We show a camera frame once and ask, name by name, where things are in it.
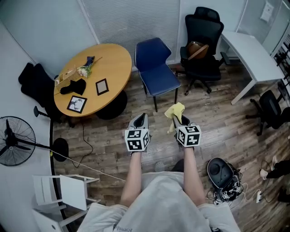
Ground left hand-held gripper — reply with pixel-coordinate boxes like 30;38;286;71
124;112;151;157

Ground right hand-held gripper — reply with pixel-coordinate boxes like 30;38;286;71
173;114;203;152

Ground yellow wiping cloth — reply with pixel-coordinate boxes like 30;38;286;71
164;101;185;134

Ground blue chair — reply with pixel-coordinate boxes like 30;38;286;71
135;37;181;113

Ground person's left forearm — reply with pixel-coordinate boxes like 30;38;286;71
120;151;143;208

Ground person's right forearm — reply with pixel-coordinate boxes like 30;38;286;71
182;147;207;207

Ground small black swivel chair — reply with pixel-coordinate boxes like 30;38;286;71
246;90;290;136

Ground white folding chair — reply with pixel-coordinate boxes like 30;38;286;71
31;174;102;232

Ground black mesh office chair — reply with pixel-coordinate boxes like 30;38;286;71
175;6;231;96

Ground black padded office chair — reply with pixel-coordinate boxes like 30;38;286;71
18;63;63;124

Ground person's black trouser leg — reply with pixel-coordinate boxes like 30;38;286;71
171;158;184;172

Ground round wooden table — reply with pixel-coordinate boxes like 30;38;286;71
53;43;133;121

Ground black cloth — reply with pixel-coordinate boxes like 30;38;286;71
60;79;87;96

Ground brown leather handbag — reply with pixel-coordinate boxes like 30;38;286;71
186;41;209;61

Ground flower bouquet with blue wrap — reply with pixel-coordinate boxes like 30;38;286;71
76;56;103;78

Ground person's grey shirt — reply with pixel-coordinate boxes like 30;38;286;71
77;171;241;232

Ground white desk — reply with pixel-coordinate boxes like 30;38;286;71
218;31;285;105

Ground white venetian blind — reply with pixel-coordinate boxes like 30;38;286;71
80;0;182;46

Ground black equipment rack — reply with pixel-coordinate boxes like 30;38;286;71
273;34;290;91

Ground black standing fan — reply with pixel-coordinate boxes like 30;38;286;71
0;116;69;167

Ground empty dark picture frame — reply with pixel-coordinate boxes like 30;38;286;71
95;78;110;96

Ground black fan power cable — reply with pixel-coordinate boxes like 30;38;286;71
76;122;94;169

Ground picture frame with drawing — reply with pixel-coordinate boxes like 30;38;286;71
67;95;88;114

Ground thin white cord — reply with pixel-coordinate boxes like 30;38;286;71
50;151;126;182

